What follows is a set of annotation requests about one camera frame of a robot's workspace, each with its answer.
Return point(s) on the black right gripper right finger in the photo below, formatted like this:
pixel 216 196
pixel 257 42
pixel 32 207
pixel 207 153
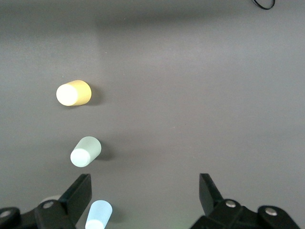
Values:
pixel 214 210

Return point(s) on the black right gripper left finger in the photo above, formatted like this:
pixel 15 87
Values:
pixel 71 202

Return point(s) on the pale green plastic cup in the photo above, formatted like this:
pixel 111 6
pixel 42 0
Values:
pixel 85 151

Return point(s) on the yellow plastic cup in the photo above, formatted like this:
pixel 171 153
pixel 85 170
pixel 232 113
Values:
pixel 74 93

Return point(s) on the light blue plastic cup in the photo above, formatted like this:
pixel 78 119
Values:
pixel 98 214

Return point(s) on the dark grey table mat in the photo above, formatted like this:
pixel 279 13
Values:
pixel 178 95

